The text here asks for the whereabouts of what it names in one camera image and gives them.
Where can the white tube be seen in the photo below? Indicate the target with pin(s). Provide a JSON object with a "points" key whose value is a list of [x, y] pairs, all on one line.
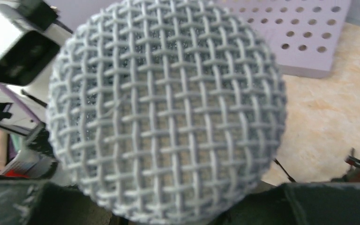
{"points": [[166, 112]]}

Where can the white music stand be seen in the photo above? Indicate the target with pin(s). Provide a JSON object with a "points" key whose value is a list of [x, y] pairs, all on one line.
{"points": [[303, 34]]}

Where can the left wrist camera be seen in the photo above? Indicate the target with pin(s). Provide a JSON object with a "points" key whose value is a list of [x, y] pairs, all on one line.
{"points": [[25, 50]]}

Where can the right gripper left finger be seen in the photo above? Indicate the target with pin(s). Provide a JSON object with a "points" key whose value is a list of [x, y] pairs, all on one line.
{"points": [[44, 203]]}

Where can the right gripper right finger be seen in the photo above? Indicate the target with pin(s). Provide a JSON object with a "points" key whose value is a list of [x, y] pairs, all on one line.
{"points": [[317, 203]]}

